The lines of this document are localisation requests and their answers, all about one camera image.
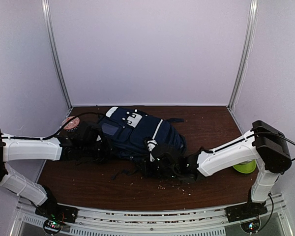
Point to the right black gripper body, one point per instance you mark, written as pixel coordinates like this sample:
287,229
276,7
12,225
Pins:
149,173

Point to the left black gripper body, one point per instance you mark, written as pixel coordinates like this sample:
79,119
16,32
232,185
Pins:
100,153

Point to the navy blue student backpack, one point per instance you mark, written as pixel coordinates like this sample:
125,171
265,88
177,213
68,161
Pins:
128,128

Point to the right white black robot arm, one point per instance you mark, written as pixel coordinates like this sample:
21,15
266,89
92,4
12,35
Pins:
263,144

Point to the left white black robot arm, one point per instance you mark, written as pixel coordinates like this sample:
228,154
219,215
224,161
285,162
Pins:
86,143

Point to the red patterned small bowl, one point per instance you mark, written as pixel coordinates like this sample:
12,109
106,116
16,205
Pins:
72,124

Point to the lime green plate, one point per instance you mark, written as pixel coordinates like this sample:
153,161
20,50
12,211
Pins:
245,167

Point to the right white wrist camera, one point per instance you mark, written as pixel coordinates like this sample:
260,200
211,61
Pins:
150,144

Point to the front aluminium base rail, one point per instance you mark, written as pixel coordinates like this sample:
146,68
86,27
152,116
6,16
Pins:
209,221

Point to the left aluminium frame post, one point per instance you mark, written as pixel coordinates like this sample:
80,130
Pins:
54,52

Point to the aluminium frame post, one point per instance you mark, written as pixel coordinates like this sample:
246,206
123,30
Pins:
243,64
54,52

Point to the right aluminium frame post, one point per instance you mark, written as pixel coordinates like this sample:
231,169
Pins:
243,64

